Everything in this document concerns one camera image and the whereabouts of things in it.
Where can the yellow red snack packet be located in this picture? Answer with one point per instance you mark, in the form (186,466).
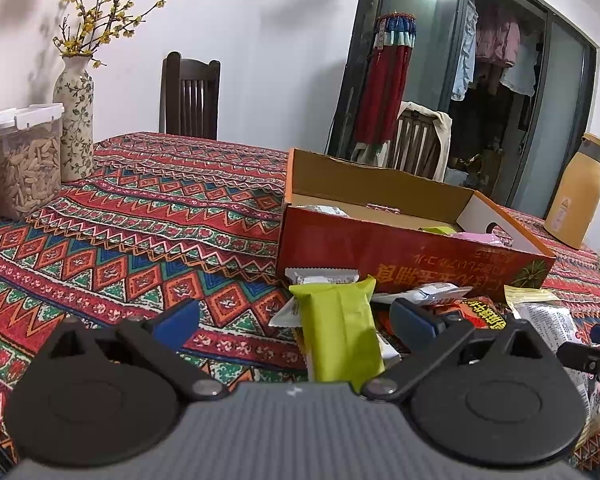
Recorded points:
(382,207)

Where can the silver snack packet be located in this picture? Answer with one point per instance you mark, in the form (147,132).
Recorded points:
(550,322)
(320,210)

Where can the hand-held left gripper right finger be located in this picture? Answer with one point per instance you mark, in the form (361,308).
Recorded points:
(412,322)

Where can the pale yellow snack packet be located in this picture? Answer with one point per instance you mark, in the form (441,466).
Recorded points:
(530,295)

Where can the beige thermos jug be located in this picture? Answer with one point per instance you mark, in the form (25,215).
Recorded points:
(575,195)

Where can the white hanging garment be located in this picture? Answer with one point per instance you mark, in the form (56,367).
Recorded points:
(520,75)

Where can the clear seed container white lid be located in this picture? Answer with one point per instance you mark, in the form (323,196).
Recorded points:
(25,165)

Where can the dark wooden chair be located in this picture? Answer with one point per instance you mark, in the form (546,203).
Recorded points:
(190,100)

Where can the small green snack packet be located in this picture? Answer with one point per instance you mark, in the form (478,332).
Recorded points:
(440,231)

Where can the red tasselled hanging decoration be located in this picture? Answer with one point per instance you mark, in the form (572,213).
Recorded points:
(385,90)

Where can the yellow flower branches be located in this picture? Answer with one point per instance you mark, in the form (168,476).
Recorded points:
(110,5)

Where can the light blue hanging shirt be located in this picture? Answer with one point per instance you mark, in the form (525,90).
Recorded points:
(464,55)

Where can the wooden chair with cloth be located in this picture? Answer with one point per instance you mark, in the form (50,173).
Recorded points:
(437,130)

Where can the orange cardboard box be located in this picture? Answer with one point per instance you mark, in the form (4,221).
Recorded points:
(380,250)

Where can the brown wooden chair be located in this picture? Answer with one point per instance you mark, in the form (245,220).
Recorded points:
(415,145)

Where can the white blue snack packet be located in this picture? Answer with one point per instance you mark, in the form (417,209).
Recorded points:
(425,292)

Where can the floral ceramic vase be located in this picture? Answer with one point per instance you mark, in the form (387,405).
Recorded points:
(75,125)

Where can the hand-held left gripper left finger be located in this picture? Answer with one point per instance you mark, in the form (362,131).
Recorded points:
(176,321)

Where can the dark sliding glass door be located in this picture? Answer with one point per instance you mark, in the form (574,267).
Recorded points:
(560,125)

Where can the pink hanging garments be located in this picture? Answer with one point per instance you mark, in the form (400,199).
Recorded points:
(497,40)

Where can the pink snack packet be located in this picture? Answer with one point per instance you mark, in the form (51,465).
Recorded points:
(477,238)

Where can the long green snack packet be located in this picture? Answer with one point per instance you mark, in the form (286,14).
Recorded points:
(340,330)

